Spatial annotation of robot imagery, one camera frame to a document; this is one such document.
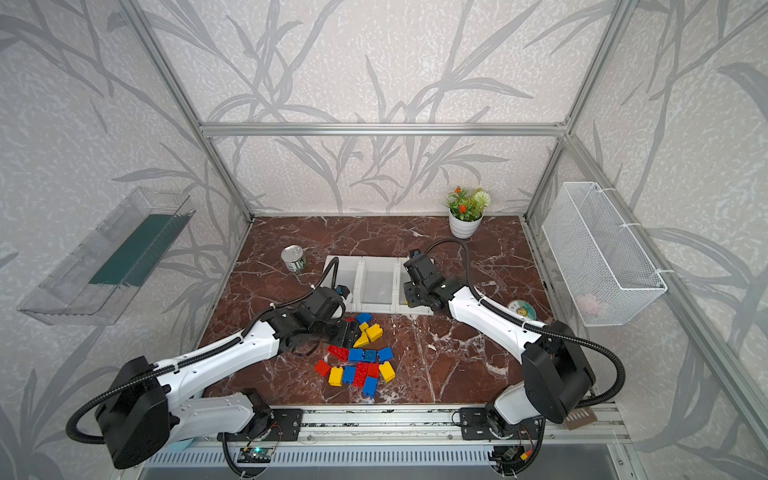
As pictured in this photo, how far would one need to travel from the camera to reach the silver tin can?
1.03 metres

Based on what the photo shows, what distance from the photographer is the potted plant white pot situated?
1.08 meters

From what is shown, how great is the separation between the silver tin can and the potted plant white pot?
56 centimetres
